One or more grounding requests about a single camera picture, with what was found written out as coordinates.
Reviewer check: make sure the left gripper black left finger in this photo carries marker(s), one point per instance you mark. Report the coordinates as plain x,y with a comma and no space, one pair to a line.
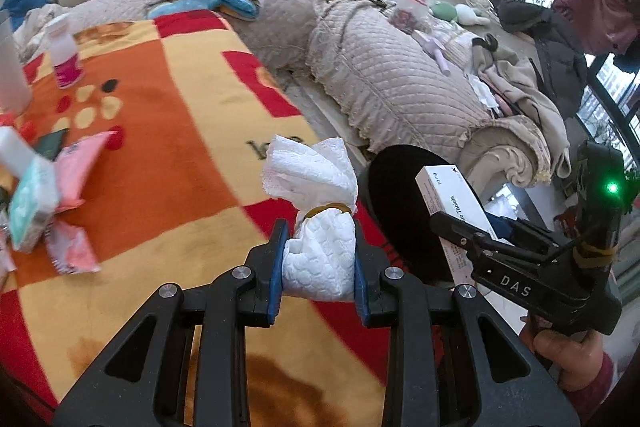
140,376

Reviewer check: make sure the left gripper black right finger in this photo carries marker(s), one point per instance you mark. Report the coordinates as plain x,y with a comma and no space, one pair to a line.
453,360

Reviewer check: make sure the white paper towel bundle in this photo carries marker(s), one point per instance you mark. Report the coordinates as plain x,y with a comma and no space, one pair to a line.
319,181

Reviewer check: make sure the black round trash bin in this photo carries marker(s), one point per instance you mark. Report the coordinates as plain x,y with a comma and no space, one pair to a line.
388,190

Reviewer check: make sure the person's right hand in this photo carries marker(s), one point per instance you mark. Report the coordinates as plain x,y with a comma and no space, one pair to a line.
579,361

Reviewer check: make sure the orange red yellow blanket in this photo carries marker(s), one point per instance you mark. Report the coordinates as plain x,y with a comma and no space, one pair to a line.
176,196

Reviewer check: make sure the pink snack wrapper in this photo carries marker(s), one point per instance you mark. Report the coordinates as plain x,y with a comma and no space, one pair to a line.
69,249

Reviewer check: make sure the black jacket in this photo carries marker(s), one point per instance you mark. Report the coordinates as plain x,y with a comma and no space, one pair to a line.
562,61

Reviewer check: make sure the pink tissue pack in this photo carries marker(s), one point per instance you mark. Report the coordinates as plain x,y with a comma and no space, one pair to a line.
73,166

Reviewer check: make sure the teal tissue pack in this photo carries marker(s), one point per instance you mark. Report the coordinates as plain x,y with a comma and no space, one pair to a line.
33,204

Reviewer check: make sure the white small box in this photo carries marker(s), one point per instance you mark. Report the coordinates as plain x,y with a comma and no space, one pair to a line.
15,154

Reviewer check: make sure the white pink pill bottle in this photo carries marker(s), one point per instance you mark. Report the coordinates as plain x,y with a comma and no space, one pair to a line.
67,69

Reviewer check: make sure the green white plush toy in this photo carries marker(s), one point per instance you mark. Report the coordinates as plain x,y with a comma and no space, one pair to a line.
460,13

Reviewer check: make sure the white thermos bottle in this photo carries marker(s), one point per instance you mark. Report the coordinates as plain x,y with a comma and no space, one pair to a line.
15,94

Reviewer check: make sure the clear plastic bag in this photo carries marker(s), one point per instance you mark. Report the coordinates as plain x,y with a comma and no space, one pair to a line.
408,15

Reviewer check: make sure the white cloth on sofa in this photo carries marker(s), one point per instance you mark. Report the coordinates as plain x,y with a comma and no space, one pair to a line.
30,38

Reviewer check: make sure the blue cloth on sofa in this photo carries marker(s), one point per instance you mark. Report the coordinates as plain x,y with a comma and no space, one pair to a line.
18,9

